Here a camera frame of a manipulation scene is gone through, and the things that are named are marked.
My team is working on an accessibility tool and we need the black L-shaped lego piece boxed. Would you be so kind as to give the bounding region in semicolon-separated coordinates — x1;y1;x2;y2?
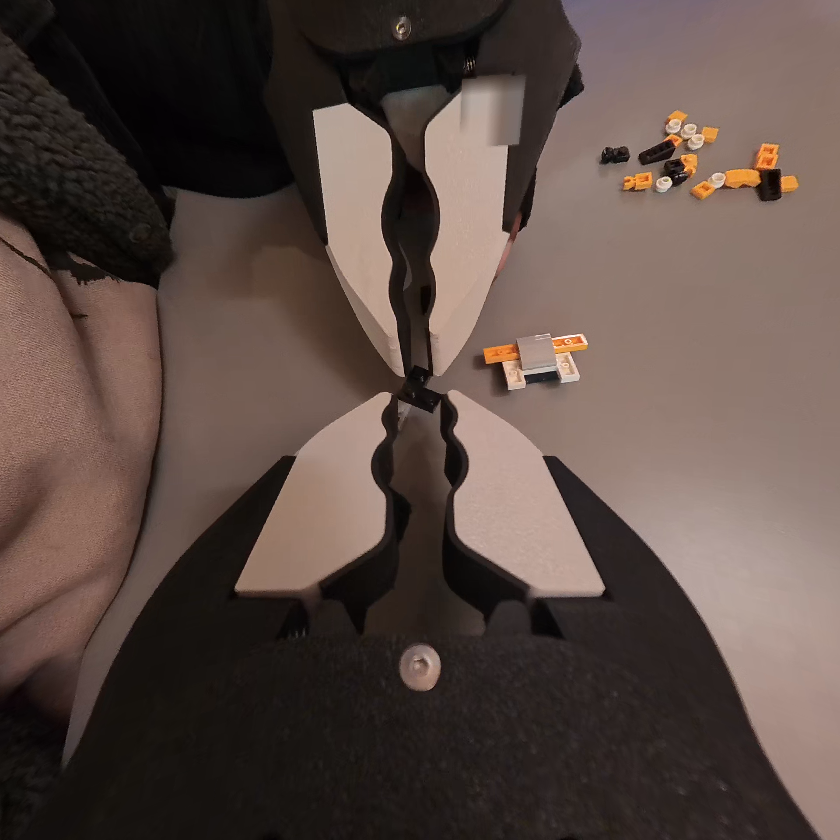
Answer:
395;366;439;413

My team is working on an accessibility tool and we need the orange white grey lego assembly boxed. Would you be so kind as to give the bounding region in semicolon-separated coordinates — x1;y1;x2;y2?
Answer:
483;333;588;391

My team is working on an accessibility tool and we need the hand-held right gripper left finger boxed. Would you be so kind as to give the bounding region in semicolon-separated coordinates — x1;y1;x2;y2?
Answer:
235;391;411;634

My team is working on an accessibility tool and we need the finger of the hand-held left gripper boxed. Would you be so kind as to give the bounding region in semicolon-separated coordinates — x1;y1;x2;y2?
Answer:
313;101;413;378
419;75;529;379

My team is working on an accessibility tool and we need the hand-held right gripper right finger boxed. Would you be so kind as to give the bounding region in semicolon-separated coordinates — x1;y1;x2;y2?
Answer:
441;391;606;634

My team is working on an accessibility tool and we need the person's left hand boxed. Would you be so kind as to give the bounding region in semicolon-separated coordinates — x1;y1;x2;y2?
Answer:
497;210;526;280

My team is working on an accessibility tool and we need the person's black sweater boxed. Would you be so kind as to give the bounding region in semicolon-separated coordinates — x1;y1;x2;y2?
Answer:
52;0;309;198

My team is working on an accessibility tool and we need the beige cloth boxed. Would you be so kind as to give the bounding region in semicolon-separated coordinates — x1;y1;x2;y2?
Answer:
0;217;165;723

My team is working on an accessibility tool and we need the pile of mixed small lego pieces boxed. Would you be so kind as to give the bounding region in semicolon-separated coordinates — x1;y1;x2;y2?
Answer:
600;110;800;201

